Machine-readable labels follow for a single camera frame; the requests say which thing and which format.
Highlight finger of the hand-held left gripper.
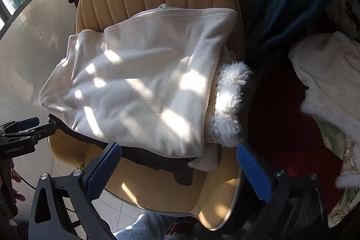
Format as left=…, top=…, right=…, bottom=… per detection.
left=0, top=117, right=40, bottom=134
left=0, top=123, right=57, bottom=142

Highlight person's left hand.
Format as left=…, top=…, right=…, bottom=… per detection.
left=10, top=158, right=26, bottom=202

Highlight cream dark-patterned cloth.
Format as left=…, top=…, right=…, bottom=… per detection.
left=328, top=0, right=360, bottom=41

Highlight person's left leg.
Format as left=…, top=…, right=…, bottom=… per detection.
left=112, top=213, right=172, bottom=240

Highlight cream embossed fur-trimmed garment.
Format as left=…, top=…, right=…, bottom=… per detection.
left=288, top=31, right=360, bottom=139

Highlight black clothes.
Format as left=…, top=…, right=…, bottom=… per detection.
left=48, top=113, right=201, bottom=187

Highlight red slipper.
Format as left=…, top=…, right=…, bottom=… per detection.
left=164, top=222, right=197, bottom=240

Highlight red cloth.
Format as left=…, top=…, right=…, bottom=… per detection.
left=247, top=57, right=348, bottom=215

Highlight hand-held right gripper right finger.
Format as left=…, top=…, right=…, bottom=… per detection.
left=236, top=144, right=328, bottom=240

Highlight thin black cable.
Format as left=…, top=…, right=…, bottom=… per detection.
left=11, top=168, right=38, bottom=190

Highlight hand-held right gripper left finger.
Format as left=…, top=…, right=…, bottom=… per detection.
left=28, top=142, right=122, bottom=240

